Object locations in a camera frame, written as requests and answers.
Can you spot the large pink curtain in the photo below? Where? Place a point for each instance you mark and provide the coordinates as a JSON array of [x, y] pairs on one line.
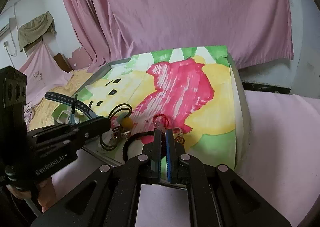
[[254, 31]]

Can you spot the left hand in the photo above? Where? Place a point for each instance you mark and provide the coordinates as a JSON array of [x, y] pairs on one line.
[[45, 194]]

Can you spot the colourful cartoon tray box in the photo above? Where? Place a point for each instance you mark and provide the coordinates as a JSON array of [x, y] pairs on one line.
[[197, 89]]

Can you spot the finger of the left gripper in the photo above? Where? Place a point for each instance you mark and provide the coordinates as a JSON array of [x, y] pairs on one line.
[[54, 133], [90, 129]]

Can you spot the narrow pink curtain panel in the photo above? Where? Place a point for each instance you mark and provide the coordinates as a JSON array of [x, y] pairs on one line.
[[87, 28]]

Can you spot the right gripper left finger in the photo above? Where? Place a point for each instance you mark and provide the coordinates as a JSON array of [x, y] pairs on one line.
[[110, 195]]

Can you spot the gold earrings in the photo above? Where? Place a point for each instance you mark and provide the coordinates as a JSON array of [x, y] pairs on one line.
[[178, 135]]

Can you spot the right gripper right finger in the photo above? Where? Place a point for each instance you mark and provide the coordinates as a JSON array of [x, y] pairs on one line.
[[217, 196]]

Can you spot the pink draped sheet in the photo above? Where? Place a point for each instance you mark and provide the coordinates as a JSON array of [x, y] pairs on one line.
[[43, 74]]

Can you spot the olive green hanging cloth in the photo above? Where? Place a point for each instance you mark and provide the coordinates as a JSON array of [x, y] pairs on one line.
[[34, 29]]

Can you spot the pink table cloth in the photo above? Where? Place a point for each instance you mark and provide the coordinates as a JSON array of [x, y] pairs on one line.
[[281, 164]]

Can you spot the brown hair tie yellow bead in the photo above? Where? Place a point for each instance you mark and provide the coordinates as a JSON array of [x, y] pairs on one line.
[[116, 116]]

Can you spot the white air conditioner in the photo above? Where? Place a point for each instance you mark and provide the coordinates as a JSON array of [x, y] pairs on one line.
[[4, 29]]

